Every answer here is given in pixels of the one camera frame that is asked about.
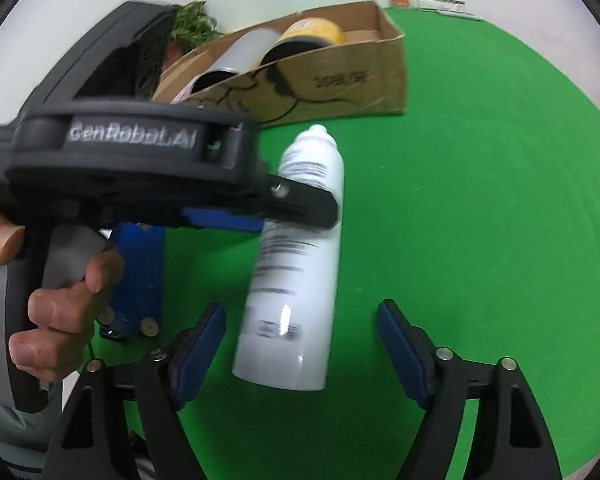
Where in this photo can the person's left hand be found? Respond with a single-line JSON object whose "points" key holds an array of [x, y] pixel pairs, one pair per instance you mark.
{"points": [[60, 320]]}

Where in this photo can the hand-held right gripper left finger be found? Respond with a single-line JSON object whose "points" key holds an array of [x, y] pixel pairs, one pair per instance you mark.
{"points": [[200, 355]]}

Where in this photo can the silver metal can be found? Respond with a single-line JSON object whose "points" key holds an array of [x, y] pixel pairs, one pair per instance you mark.
{"points": [[247, 50]]}

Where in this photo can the cardboard tray box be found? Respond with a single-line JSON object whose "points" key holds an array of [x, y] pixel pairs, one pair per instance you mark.
{"points": [[340, 85]]}

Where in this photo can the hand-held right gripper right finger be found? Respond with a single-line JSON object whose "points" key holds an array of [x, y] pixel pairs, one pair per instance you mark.
{"points": [[405, 355]]}

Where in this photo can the potted plant in clay pot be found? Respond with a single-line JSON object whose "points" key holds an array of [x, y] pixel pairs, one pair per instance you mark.
{"points": [[192, 25]]}

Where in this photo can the yellow-labelled black jar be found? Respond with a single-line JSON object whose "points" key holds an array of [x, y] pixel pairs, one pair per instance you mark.
{"points": [[315, 30]]}

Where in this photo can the white remote control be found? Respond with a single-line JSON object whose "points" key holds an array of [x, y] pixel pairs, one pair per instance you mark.
{"points": [[462, 15]]}

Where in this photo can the blue stapler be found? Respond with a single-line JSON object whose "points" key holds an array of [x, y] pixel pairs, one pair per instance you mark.
{"points": [[137, 280]]}

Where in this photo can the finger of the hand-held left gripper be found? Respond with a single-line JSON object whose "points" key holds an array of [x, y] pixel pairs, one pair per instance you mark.
{"points": [[220, 219], [305, 205]]}

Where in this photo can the white desk name plate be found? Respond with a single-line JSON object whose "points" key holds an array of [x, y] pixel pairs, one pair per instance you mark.
{"points": [[442, 4]]}

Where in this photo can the white spray bottle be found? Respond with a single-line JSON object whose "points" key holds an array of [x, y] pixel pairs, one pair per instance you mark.
{"points": [[290, 285]]}

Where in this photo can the person's grey shirt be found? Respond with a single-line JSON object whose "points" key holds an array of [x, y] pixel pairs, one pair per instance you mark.
{"points": [[10, 410]]}

